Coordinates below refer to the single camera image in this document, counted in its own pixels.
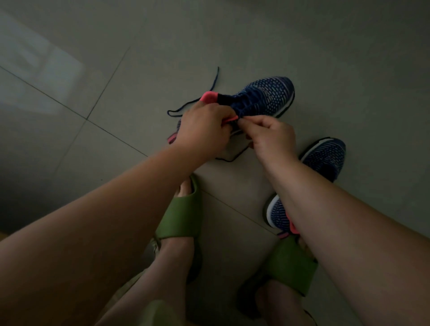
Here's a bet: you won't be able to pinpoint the person's right hand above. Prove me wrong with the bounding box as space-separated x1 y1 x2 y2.
237 115 298 172

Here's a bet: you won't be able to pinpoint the person's left hand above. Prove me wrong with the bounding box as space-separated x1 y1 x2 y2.
173 102 238 162

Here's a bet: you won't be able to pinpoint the dark blue shoelace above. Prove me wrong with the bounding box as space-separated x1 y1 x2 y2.
167 66 256 163

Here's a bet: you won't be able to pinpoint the blue knit sneaker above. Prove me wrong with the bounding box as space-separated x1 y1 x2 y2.
263 137 347 239
167 76 296 159

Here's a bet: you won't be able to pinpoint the person's left forearm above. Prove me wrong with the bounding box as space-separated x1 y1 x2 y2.
0 146 209 326

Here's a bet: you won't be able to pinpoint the person's right forearm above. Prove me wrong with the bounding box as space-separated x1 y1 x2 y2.
265 158 430 326

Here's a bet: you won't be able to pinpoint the person's left leg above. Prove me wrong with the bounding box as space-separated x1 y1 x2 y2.
97 178 195 326

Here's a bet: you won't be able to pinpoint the person's leg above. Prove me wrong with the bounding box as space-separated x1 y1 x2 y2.
255 280 316 326
97 178 195 326

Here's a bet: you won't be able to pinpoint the person's right leg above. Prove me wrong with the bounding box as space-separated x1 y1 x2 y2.
255 280 316 326

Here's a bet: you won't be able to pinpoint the green foam slipper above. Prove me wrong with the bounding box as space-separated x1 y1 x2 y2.
154 174 203 284
236 235 319 320

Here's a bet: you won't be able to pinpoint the olive green shorts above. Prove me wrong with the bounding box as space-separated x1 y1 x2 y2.
97 268 184 326

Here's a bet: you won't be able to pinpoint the hanging drawstring cord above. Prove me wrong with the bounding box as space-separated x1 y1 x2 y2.
147 236 163 260

